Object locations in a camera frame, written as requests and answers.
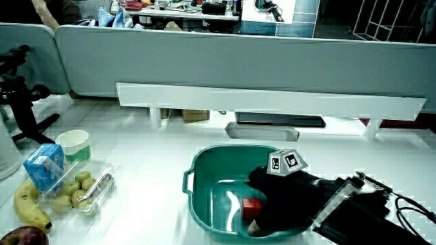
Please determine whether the person's right hand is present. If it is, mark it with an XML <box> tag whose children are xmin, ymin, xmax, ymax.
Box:
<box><xmin>247</xmin><ymin>148</ymin><xmax>333</xmax><ymax>238</ymax></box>

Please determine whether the red block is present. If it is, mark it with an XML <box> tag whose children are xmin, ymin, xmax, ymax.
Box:
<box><xmin>240</xmin><ymin>198</ymin><xmax>263</xmax><ymax>221</ymax></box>

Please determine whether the person's right forearm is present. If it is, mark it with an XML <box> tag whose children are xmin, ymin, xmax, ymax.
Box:
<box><xmin>312</xmin><ymin>171</ymin><xmax>436</xmax><ymax>245</ymax></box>

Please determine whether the teal plastic basin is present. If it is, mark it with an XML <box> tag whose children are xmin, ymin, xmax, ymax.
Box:
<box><xmin>182</xmin><ymin>144</ymin><xmax>307</xmax><ymax>241</ymax></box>

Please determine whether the black flat slab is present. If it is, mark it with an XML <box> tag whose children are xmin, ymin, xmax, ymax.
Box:
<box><xmin>234</xmin><ymin>111</ymin><xmax>327</xmax><ymax>129</ymax></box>

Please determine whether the white desk shelf riser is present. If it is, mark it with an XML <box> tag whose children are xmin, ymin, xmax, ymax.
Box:
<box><xmin>115</xmin><ymin>82</ymin><xmax>427</xmax><ymax>141</ymax></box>

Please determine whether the brown cardboard box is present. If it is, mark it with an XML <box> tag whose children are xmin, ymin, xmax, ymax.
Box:
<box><xmin>181</xmin><ymin>109</ymin><xmax>211</xmax><ymax>124</ymax></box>

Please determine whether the grey partition panel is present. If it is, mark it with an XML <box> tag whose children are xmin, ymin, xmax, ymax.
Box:
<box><xmin>54</xmin><ymin>24</ymin><xmax>436</xmax><ymax>114</ymax></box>
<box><xmin>0</xmin><ymin>22</ymin><xmax>71</xmax><ymax>95</ymax></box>

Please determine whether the clear plastic fruit box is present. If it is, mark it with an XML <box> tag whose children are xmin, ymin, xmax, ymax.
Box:
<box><xmin>37</xmin><ymin>159</ymin><xmax>122</xmax><ymax>216</ymax></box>

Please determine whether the cluttered background desk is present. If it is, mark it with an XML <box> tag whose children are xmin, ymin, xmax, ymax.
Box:
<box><xmin>110</xmin><ymin>0</ymin><xmax>245</xmax><ymax>22</ymax></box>

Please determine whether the bunch of green kiwis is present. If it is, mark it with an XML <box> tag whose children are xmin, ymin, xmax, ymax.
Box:
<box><xmin>52</xmin><ymin>170</ymin><xmax>98</xmax><ymax>214</ymax></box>

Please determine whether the white and green paper cup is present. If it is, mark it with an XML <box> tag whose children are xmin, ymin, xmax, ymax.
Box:
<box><xmin>55</xmin><ymin>129</ymin><xmax>92</xmax><ymax>163</ymax></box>

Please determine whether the blue drink carton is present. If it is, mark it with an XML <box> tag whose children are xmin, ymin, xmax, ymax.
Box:
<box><xmin>22</xmin><ymin>143</ymin><xmax>65</xmax><ymax>192</ymax></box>

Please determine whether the blue cloth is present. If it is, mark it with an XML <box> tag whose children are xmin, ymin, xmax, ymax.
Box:
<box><xmin>73</xmin><ymin>5</ymin><xmax>144</xmax><ymax>30</ymax></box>

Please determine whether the yellow banana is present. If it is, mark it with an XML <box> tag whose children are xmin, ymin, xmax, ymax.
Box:
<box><xmin>13</xmin><ymin>178</ymin><xmax>53</xmax><ymax>231</ymax></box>

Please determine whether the red apple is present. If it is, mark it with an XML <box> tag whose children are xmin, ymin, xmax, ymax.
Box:
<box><xmin>0</xmin><ymin>225</ymin><xmax>50</xmax><ymax>245</ymax></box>

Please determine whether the black tripod stand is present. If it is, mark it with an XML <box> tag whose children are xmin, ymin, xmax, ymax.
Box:
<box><xmin>0</xmin><ymin>44</ymin><xmax>61</xmax><ymax>144</ymax></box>

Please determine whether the white round appliance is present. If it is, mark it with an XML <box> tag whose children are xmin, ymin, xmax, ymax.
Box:
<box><xmin>0</xmin><ymin>108</ymin><xmax>22</xmax><ymax>180</ymax></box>

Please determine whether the black cable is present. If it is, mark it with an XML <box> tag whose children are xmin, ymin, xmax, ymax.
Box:
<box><xmin>391</xmin><ymin>192</ymin><xmax>436</xmax><ymax>238</ymax></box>

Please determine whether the white wire rack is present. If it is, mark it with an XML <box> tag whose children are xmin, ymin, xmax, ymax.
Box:
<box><xmin>352</xmin><ymin>0</ymin><xmax>430</xmax><ymax>44</ymax></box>

